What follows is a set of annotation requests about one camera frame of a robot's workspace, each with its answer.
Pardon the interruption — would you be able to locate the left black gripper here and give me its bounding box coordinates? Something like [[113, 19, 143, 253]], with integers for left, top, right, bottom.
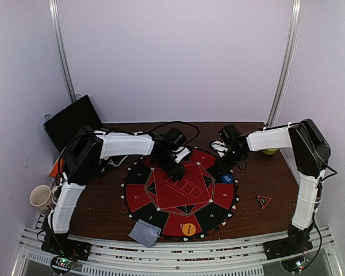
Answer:
[[155, 152, 186, 181]]

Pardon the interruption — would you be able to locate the blue small blind button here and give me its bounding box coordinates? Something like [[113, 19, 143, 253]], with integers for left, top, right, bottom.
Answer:
[[221, 174, 234, 183]]

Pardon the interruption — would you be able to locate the red black triangular token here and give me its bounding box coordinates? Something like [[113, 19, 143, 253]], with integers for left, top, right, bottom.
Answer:
[[256, 195, 272, 210]]

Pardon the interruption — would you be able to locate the orange big blind button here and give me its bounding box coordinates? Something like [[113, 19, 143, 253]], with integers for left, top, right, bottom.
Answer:
[[182, 223, 197, 236]]

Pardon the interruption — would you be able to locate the grey playing card deck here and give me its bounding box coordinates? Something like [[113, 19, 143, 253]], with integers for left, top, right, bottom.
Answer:
[[128, 219, 162, 247]]

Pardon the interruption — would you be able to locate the black poker chip case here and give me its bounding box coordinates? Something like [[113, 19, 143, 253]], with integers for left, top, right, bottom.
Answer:
[[43, 94, 130, 173]]

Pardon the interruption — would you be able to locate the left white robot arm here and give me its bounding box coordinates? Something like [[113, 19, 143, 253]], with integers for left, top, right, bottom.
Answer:
[[46, 126, 190, 255]]

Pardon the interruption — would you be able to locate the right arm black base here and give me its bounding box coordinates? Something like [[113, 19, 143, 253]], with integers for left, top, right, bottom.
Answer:
[[263, 235, 313, 260]]

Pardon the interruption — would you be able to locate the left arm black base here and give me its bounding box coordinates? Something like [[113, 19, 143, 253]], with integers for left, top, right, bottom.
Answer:
[[41, 234, 91, 261]]

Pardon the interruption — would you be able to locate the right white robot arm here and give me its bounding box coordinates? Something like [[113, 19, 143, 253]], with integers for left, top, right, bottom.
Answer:
[[210, 118, 331, 254]]

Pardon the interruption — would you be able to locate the yellow green plastic bowl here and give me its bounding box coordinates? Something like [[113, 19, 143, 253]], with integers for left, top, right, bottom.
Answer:
[[261, 148, 278, 155]]

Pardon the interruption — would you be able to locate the round red black poker mat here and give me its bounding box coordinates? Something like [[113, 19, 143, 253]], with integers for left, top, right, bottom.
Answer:
[[121, 147, 239, 241]]

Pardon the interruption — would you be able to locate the orange plastic cup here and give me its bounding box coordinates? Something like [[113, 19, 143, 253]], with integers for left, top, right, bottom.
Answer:
[[49, 157, 64, 178]]

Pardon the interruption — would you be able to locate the white floral ceramic mug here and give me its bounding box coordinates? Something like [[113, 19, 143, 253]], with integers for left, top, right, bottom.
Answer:
[[29, 185, 59, 212]]

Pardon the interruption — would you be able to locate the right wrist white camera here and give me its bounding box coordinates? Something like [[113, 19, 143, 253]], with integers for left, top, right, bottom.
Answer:
[[209, 140, 229, 158]]

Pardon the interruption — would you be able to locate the wrist white camera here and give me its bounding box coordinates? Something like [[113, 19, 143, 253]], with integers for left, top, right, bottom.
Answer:
[[172, 147, 191, 163], [209, 140, 229, 158]]

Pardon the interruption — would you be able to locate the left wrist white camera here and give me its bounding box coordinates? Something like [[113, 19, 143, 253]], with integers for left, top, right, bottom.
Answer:
[[172, 147, 191, 163]]

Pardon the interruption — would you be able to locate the right aluminium frame post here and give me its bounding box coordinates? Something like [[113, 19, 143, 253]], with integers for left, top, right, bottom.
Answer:
[[266, 0, 302, 129]]

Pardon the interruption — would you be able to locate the aluminium frame post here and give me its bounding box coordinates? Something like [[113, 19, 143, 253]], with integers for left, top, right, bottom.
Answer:
[[266, 0, 302, 129], [48, 0, 76, 102]]

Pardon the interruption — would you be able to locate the aluminium front rail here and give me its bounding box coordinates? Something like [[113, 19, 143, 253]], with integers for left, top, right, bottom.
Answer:
[[9, 227, 345, 275]]

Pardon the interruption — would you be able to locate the left aluminium frame post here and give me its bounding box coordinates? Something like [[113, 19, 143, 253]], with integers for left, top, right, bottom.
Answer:
[[48, 0, 76, 102]]

